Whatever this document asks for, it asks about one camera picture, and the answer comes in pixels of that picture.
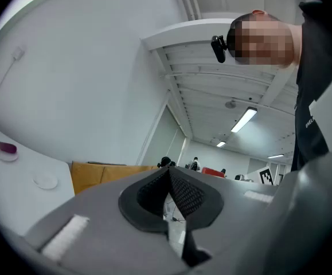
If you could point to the purple toy eggplant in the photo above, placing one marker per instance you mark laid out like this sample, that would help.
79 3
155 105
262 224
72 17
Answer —
6 147

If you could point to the small white plate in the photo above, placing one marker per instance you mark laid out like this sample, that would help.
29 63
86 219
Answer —
8 156

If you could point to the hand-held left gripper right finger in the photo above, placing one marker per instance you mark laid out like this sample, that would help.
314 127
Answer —
228 216

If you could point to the black head camera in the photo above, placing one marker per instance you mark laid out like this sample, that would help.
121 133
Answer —
219 50

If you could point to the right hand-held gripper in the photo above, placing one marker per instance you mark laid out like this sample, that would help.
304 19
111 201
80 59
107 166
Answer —
266 176

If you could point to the person's head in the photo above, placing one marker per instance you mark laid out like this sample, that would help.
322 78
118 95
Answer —
264 43

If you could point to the long ceiling lamp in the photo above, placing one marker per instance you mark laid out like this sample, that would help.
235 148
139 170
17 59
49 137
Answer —
275 156
244 119
221 144

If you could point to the white wall socket box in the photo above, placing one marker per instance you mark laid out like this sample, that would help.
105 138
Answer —
18 53

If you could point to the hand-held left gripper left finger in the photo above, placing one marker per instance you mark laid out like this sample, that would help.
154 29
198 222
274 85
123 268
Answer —
102 225

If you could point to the red box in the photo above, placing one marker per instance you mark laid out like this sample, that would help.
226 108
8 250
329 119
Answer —
212 171

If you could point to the person's black shirt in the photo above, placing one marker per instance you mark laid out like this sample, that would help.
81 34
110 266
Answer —
312 82

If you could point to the round ceiling fixture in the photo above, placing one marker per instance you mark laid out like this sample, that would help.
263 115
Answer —
230 104

